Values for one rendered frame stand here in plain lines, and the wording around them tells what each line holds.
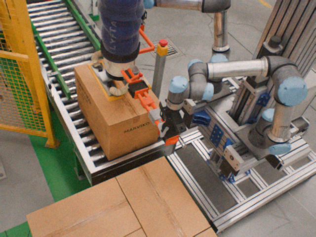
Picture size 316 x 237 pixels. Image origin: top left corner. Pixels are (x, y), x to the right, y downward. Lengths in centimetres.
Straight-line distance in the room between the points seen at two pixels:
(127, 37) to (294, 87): 86
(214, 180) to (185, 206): 62
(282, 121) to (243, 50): 293
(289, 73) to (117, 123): 106
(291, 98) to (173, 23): 337
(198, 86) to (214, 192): 145
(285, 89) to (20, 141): 243
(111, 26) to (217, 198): 161
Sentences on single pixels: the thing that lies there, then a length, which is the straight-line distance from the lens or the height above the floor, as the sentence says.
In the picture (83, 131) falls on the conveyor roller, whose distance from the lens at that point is 250.
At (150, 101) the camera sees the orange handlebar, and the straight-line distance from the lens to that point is 173.
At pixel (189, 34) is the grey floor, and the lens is 451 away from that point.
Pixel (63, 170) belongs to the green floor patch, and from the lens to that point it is 296.
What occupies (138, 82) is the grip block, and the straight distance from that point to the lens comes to 182.
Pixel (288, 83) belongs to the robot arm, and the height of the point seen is 165.
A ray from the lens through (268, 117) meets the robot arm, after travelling 184.
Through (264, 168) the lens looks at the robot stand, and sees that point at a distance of 299.
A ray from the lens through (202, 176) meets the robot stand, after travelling 275.
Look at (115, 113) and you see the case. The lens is 206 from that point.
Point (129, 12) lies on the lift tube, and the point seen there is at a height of 164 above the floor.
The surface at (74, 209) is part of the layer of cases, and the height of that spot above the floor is 54.
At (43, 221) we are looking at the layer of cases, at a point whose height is 54.
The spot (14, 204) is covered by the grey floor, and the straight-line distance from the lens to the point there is 289.
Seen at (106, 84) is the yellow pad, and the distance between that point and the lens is 198.
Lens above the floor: 251
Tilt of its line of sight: 49 degrees down
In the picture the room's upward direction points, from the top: 10 degrees clockwise
